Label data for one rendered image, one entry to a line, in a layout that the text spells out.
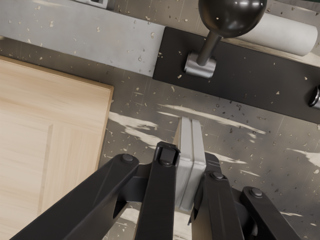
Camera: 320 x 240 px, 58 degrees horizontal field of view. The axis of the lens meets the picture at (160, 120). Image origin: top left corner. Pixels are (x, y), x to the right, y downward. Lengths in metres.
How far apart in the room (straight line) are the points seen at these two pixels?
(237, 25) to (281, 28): 0.14
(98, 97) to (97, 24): 0.08
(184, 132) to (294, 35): 0.17
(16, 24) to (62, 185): 0.19
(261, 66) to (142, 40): 0.11
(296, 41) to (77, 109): 0.24
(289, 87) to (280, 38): 0.05
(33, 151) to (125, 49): 0.18
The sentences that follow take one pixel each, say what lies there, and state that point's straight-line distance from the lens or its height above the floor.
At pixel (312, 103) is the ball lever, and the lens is 0.30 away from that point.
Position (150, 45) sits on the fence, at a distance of 0.28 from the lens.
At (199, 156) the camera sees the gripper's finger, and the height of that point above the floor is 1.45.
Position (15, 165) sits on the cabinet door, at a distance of 0.41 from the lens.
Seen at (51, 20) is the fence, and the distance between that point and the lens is 0.31.
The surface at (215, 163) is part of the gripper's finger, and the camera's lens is 0.17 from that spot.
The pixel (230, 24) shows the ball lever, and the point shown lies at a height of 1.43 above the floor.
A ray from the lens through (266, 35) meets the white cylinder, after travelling 0.30.
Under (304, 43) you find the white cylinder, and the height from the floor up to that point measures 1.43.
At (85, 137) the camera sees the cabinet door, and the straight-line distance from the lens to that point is 0.35.
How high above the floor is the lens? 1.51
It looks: 34 degrees down
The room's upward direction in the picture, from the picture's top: 119 degrees clockwise
